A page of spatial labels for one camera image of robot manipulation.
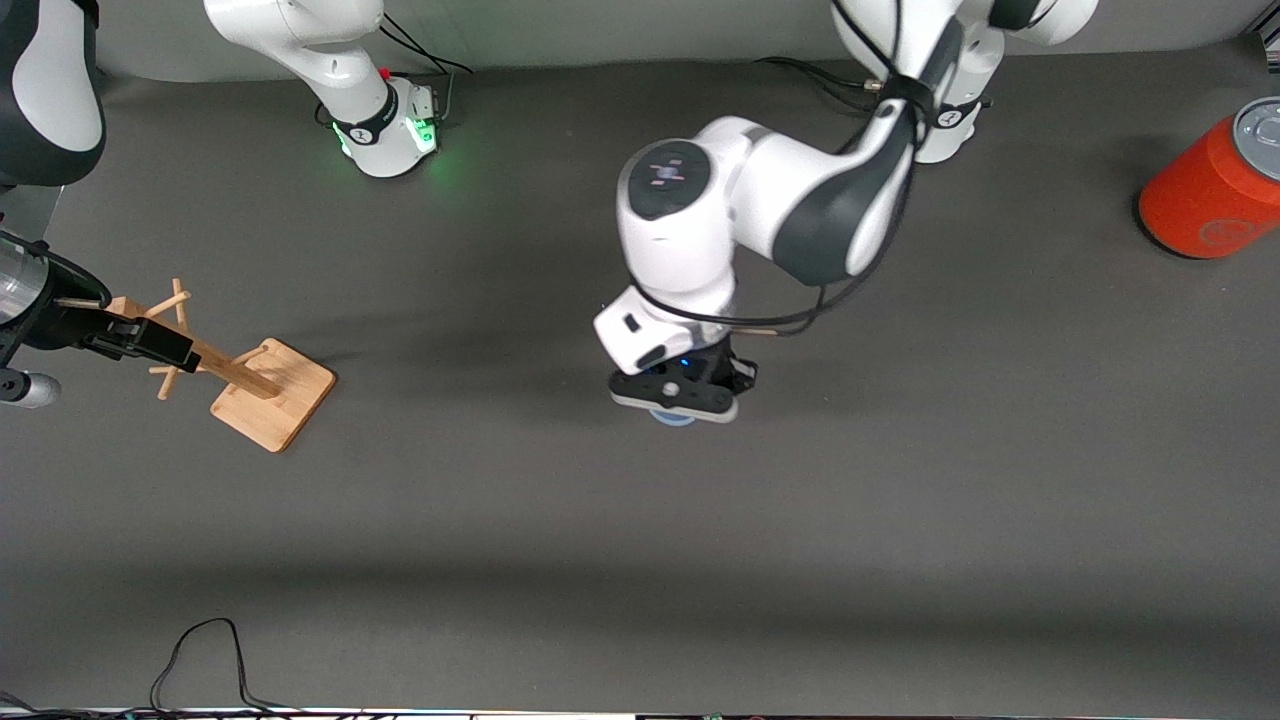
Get orange drink can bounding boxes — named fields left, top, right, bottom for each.
left=1138, top=97, right=1280, bottom=260

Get black right base cables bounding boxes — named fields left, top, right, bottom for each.
left=375, top=10, right=471, bottom=126

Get black left base cables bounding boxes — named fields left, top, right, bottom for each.
left=755, top=55, right=886, bottom=101

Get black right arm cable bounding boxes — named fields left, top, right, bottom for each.
left=0, top=230, right=111, bottom=311

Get thin black looped cable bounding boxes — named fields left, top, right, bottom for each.
left=0, top=618, right=301, bottom=720

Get wooden cup rack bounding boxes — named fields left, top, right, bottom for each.
left=100, top=278, right=338, bottom=454

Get black base cables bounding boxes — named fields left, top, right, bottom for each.
left=375, top=10, right=471, bottom=126
left=755, top=55, right=886, bottom=101

